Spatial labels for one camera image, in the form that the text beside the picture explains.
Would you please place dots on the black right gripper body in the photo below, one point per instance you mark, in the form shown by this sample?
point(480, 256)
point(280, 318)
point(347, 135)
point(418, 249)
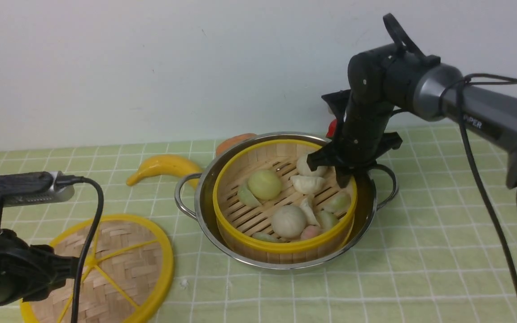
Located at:
point(362, 138)

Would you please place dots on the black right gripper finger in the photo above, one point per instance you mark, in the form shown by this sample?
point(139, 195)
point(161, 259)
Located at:
point(344, 175)
point(323, 157)

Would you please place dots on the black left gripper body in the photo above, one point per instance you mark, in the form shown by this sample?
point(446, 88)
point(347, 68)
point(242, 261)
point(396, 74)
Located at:
point(31, 272)

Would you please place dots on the yellow rimmed bamboo steamer basket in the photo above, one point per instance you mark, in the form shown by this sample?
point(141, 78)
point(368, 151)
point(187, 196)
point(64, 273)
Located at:
point(311, 207)

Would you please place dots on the yellow rimmed bamboo steamer lid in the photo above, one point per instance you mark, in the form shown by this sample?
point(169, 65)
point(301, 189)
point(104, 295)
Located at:
point(128, 272)

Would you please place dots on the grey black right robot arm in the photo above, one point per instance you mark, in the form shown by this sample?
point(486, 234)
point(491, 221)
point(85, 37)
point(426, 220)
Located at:
point(391, 78)

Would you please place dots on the stainless steel pot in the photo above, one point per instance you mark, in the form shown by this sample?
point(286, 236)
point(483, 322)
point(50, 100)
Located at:
point(210, 198)

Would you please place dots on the orange vegetable behind pot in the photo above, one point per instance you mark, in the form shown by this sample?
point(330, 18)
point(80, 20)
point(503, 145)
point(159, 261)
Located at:
point(228, 143)

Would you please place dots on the white bun under gripper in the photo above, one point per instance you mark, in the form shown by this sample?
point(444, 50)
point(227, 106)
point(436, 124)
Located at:
point(304, 170)

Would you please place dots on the green dumpling right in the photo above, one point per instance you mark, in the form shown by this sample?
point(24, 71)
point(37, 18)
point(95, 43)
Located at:
point(338, 203)

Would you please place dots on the green dumpling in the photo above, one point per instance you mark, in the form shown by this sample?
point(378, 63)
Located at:
point(338, 203)
point(246, 197)

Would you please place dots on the red bell pepper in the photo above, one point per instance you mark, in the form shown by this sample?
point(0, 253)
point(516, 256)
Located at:
point(331, 129)

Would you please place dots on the white dumpling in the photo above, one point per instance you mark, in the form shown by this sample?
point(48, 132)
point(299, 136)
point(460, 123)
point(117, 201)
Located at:
point(307, 185)

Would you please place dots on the pink dumpling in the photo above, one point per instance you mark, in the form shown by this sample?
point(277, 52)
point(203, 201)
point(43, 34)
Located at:
point(310, 232)

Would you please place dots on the round pale green bun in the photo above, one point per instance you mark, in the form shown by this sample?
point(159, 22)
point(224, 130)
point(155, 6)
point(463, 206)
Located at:
point(265, 184)

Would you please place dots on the round white bun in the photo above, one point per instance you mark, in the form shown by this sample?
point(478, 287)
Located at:
point(288, 221)

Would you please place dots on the green dumpling left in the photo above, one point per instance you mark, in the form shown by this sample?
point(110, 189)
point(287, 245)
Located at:
point(246, 197)

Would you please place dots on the green checkered tablecloth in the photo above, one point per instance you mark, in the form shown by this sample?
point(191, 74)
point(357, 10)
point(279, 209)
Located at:
point(430, 256)

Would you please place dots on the yellow banana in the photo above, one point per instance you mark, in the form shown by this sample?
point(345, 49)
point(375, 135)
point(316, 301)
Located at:
point(167, 164)

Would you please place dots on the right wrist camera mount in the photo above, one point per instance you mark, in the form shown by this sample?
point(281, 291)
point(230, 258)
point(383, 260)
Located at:
point(337, 103)

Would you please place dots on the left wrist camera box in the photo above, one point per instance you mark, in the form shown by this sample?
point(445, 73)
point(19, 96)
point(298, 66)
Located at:
point(33, 188)

